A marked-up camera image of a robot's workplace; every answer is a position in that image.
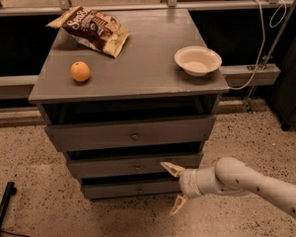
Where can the grey drawer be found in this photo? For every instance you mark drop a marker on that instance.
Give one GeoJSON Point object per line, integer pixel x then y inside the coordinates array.
{"type": "Point", "coordinates": [129, 165]}
{"type": "Point", "coordinates": [130, 186]}
{"type": "Point", "coordinates": [87, 136]}

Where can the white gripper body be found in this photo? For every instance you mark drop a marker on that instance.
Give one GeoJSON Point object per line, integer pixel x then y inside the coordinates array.
{"type": "Point", "coordinates": [187, 183]}

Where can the grey metal railing frame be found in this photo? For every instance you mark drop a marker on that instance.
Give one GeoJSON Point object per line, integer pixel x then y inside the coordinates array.
{"type": "Point", "coordinates": [246, 73]}

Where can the grey top drawer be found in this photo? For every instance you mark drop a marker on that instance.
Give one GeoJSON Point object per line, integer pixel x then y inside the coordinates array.
{"type": "Point", "coordinates": [87, 136]}

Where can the brown snack chip bag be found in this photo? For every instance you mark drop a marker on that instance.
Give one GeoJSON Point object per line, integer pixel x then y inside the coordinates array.
{"type": "Point", "coordinates": [93, 29]}

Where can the orange fruit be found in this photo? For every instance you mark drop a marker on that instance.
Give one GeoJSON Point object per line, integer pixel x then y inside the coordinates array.
{"type": "Point", "coordinates": [80, 71]}

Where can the grey middle drawer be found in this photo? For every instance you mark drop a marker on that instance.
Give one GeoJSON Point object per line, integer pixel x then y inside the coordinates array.
{"type": "Point", "coordinates": [129, 165]}

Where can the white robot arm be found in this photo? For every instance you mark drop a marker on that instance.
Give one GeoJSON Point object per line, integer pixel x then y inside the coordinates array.
{"type": "Point", "coordinates": [230, 177]}

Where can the grey bottom drawer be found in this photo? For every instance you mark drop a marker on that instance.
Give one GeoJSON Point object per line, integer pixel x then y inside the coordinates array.
{"type": "Point", "coordinates": [130, 186]}

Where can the grey wooden drawer cabinet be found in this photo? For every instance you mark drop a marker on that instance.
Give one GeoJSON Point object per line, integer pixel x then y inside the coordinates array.
{"type": "Point", "coordinates": [117, 120]}

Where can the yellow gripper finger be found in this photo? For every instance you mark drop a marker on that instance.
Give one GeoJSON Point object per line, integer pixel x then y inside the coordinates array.
{"type": "Point", "coordinates": [180, 202]}
{"type": "Point", "coordinates": [174, 170]}

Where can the black stand leg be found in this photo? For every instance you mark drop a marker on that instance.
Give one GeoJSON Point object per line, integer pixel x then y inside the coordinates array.
{"type": "Point", "coordinates": [10, 190]}

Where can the dark cabinet at right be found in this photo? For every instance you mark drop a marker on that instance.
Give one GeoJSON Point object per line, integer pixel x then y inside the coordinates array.
{"type": "Point", "coordinates": [285, 101]}

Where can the white bowl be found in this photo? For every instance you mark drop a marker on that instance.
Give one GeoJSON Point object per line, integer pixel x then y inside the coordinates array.
{"type": "Point", "coordinates": [197, 60]}

